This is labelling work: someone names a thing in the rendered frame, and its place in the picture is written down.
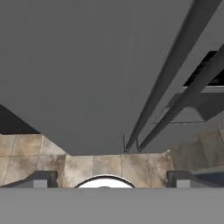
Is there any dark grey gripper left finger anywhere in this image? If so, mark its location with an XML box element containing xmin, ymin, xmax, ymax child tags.
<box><xmin>0</xmin><ymin>170</ymin><xmax>59</xmax><ymax>189</ymax></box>

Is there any white round thing, black rim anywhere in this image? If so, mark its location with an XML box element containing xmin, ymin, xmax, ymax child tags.
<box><xmin>73</xmin><ymin>173</ymin><xmax>137</xmax><ymax>189</ymax></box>

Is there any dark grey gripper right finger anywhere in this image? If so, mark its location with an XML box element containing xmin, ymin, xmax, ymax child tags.
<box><xmin>165</xmin><ymin>170</ymin><xmax>224</xmax><ymax>189</ymax></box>

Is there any long dark grey door handle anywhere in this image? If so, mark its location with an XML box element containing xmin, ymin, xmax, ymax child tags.
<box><xmin>123</xmin><ymin>0</ymin><xmax>223</xmax><ymax>153</ymax></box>
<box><xmin>136</xmin><ymin>43</ymin><xmax>224</xmax><ymax>152</ymax></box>

